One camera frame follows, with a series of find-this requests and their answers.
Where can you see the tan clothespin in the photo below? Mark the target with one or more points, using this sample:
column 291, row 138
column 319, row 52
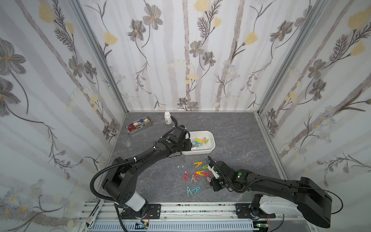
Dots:
column 205, row 141

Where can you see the white storage box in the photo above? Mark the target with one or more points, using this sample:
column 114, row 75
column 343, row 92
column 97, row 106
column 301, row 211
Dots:
column 205, row 149

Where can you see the muted teal clothespin bottom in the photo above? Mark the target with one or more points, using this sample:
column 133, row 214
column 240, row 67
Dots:
column 189, row 192

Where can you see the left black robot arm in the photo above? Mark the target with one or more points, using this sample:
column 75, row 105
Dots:
column 117, row 182

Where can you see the grey clothespin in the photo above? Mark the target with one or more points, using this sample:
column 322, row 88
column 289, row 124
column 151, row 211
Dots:
column 193, row 180

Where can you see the aluminium front rail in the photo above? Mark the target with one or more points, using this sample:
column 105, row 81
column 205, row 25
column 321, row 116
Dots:
column 192, row 217

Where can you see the red clothespin pile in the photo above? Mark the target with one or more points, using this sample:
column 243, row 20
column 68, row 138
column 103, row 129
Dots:
column 185, row 177

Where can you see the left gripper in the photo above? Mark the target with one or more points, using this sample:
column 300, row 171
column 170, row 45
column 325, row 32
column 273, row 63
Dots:
column 189, row 146

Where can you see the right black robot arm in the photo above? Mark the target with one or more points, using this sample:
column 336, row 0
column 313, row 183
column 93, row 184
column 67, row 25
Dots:
column 313, row 202

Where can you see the white pill bottle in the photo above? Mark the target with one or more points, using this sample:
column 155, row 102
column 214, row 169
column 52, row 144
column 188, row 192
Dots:
column 168, row 119

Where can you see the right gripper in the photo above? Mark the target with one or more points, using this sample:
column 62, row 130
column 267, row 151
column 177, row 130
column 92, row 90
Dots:
column 219, row 174

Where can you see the metal tray with tools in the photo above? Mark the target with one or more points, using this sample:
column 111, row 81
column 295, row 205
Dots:
column 138, row 125

